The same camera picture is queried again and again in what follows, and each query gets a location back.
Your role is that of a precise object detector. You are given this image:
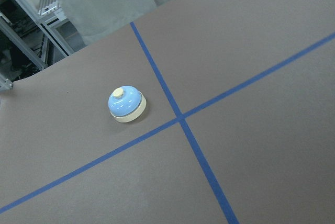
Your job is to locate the blue cream call bell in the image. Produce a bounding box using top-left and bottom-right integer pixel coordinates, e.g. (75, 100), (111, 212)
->
(108, 85), (147, 123)

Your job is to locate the aluminium frame rack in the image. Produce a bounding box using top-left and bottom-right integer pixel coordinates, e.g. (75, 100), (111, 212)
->
(1, 0), (75, 70)

